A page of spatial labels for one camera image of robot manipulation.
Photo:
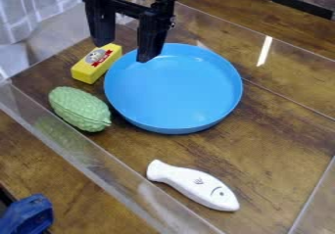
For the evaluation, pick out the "green bumpy toy gourd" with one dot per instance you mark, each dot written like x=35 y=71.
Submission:
x=81 y=108

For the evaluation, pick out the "white toy fish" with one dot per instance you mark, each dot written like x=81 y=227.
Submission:
x=195 y=184

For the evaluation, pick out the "white checkered curtain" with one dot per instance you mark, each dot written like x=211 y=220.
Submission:
x=22 y=15

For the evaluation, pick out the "blue clamp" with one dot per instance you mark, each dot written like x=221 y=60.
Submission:
x=29 y=216

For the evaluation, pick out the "clear acrylic barrier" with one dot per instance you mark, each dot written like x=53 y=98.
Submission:
x=271 y=151

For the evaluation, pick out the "yellow rectangular block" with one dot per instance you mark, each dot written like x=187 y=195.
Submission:
x=97 y=62

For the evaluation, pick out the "blue round tray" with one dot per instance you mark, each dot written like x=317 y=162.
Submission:
x=181 y=93

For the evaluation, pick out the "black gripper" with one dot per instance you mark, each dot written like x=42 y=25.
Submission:
x=155 y=22

